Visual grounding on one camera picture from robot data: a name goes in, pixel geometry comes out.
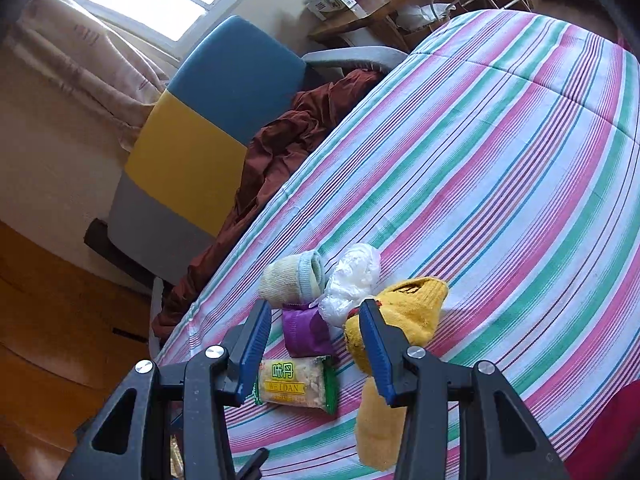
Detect white plastic bag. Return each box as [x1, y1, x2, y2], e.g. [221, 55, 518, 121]
[397, 0, 461, 31]
[319, 243, 381, 326]

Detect maroon blanket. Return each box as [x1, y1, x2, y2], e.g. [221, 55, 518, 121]
[152, 69, 386, 338]

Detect yellow sock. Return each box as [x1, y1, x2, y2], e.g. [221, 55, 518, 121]
[345, 277, 449, 471]

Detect grey yellow blue armchair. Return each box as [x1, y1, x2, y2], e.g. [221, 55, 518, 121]
[107, 15, 408, 356]

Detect cream sock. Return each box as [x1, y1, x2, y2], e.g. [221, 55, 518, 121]
[258, 251, 327, 306]

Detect green yellow snack packet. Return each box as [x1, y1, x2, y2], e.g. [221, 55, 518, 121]
[254, 355, 340, 416]

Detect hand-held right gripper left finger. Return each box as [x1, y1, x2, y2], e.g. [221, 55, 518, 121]
[57, 300, 272, 480]

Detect purple packet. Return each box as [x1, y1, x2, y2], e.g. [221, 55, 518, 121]
[281, 302, 336, 361]

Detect dark brown wooden frame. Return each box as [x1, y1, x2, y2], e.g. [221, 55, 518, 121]
[84, 219, 156, 291]

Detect patterned beige curtain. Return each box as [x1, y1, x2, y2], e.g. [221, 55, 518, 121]
[10, 0, 171, 146]

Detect red clothing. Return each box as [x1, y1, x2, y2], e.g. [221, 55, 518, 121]
[565, 380, 640, 480]

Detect wooden desk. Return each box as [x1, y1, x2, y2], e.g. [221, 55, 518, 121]
[307, 0, 451, 51]

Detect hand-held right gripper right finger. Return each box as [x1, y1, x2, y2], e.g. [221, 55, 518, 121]
[359, 298, 571, 480]

